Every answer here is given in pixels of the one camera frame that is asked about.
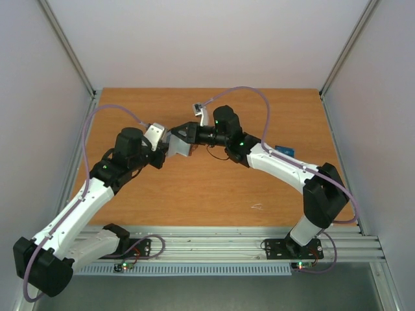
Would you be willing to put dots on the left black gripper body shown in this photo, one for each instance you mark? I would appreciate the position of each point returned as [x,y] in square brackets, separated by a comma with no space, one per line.
[158,162]

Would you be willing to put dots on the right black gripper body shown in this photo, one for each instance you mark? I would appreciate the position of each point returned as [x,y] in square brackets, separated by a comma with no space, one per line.
[191,133]

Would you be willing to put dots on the brown leather card holder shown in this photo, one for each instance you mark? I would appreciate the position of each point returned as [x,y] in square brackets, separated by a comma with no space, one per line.
[178,146]

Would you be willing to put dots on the blue VIP card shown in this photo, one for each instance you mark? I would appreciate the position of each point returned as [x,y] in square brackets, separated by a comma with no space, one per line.
[285,150]

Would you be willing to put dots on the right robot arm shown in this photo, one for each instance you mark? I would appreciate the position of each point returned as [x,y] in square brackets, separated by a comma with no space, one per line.
[321,187]

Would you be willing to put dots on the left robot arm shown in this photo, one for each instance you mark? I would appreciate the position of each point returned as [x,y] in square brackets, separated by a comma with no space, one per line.
[50,258]

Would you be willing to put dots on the left circuit board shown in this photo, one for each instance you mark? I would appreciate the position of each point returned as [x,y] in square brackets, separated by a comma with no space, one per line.
[124,267]

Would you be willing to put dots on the circuit board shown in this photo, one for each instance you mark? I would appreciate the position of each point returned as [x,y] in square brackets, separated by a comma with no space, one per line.
[124,267]
[301,265]

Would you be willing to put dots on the right circuit board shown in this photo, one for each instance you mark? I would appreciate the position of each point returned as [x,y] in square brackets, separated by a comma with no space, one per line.
[301,265]

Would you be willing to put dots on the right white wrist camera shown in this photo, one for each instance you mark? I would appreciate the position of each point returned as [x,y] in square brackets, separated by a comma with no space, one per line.
[201,112]

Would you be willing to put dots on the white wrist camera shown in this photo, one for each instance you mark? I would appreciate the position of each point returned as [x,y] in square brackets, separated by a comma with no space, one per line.
[201,112]
[156,134]

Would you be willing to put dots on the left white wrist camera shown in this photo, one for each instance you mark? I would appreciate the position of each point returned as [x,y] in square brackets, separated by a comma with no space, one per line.
[156,134]

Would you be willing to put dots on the left aluminium corner post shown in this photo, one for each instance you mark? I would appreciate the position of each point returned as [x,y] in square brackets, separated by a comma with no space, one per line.
[62,38]

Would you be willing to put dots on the aluminium corner post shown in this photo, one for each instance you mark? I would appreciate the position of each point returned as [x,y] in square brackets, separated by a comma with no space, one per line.
[62,38]
[351,41]

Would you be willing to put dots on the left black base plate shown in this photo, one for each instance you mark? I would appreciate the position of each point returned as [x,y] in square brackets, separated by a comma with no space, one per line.
[130,248]

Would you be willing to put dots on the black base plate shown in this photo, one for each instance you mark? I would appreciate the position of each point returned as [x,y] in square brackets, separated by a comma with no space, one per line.
[279,249]
[130,248]

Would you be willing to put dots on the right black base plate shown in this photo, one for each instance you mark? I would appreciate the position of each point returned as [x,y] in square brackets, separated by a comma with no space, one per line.
[279,249]

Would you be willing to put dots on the grey slotted cable duct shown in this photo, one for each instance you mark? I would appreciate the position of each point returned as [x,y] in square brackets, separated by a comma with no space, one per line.
[188,269]

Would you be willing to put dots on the aluminium rail frame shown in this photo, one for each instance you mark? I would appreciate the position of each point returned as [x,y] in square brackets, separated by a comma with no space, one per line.
[245,244]

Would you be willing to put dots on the right aluminium corner post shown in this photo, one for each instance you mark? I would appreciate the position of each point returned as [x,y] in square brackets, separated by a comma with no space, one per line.
[351,41]

